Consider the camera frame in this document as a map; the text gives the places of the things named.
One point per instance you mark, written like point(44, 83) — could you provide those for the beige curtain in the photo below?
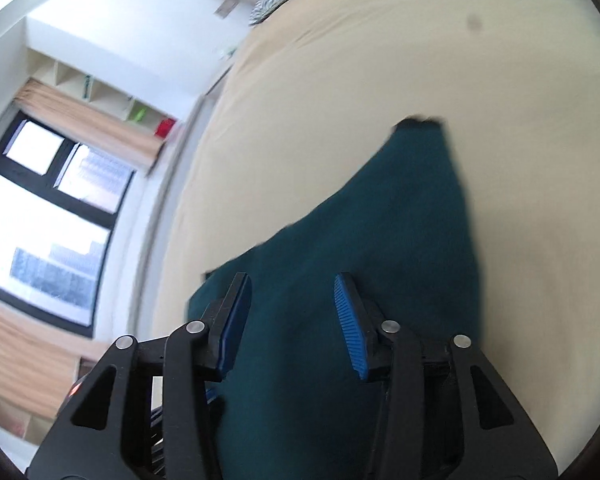
point(20, 345)
point(95, 125)

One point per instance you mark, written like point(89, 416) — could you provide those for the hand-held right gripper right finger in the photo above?
point(352, 325)

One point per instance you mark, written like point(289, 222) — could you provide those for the light green shelf item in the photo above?
point(138, 113)

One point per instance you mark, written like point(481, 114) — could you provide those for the slim green shelf item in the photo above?
point(86, 86)

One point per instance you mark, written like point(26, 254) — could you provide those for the white wall cubby shelf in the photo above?
point(110, 95)

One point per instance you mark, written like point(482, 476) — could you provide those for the red box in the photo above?
point(165, 128)

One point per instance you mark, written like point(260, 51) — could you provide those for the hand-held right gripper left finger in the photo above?
point(232, 325)

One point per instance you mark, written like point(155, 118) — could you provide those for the black framed window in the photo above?
point(30, 220)

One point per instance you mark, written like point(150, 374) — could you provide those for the dark green sweater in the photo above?
point(380, 235)

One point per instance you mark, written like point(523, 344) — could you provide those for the light wooden cabinet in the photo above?
point(10, 410)

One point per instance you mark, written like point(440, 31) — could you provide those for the wall switch plate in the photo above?
point(225, 9)

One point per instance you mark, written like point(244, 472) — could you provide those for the cream bed sheet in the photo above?
point(355, 60)

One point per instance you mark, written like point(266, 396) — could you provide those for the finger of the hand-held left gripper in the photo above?
point(213, 396)

